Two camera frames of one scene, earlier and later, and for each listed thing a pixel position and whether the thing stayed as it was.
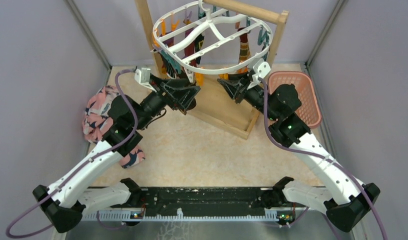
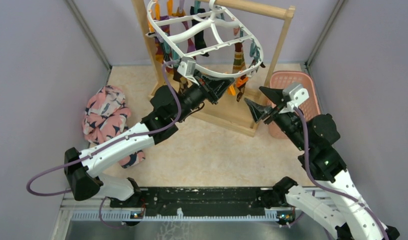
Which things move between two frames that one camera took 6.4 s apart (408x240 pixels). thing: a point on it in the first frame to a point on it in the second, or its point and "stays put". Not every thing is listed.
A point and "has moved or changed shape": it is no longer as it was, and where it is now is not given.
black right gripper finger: (233, 87) to (260, 112)
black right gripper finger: (245, 75) to (276, 95)
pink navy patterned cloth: (96, 123) stays put
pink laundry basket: (309, 111) stays put
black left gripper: (181, 95) to (213, 88)
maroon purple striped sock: (168, 67) to (159, 44)
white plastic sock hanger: (200, 40) has moved or changed shape
